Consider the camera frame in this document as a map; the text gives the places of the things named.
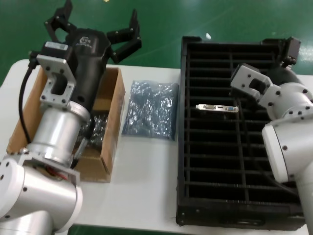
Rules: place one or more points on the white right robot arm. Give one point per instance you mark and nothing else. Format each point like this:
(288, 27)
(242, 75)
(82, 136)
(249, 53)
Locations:
(288, 151)

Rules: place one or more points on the black divided plastic crate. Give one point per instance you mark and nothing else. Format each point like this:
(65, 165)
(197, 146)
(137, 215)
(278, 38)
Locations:
(215, 151)

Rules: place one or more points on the small white floor scrap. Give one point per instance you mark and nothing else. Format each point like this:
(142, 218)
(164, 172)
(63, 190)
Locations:
(208, 36)

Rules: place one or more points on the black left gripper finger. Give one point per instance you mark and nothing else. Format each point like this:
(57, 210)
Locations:
(58, 22)
(127, 41)

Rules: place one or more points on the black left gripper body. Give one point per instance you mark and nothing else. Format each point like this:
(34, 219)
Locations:
(88, 63)

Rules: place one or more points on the translucent grey antistatic bag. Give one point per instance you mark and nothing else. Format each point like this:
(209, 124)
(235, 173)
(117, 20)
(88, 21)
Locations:
(151, 110)

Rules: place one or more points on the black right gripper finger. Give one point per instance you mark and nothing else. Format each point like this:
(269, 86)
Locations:
(295, 49)
(284, 52)

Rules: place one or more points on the bagged graphics card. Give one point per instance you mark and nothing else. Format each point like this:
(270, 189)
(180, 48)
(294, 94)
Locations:
(99, 132)

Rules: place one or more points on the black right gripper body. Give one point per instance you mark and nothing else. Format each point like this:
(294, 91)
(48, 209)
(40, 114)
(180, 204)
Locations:
(286, 76)

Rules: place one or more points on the brown cardboard box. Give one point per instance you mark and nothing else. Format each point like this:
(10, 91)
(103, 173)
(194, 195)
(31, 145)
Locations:
(115, 110)

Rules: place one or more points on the right wrist silver camera bracket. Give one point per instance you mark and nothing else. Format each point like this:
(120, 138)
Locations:
(252, 80)

